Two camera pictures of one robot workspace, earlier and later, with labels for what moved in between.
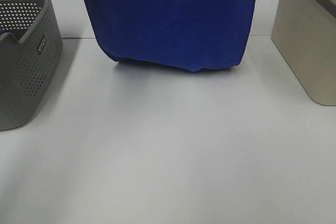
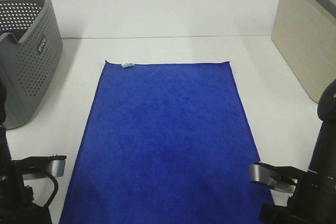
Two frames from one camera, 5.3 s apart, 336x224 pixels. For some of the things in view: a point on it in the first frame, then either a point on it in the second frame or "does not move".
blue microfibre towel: x=197 y=20 → x=166 y=142
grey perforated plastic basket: x=31 y=46 does not move
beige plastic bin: x=304 y=31 does not move
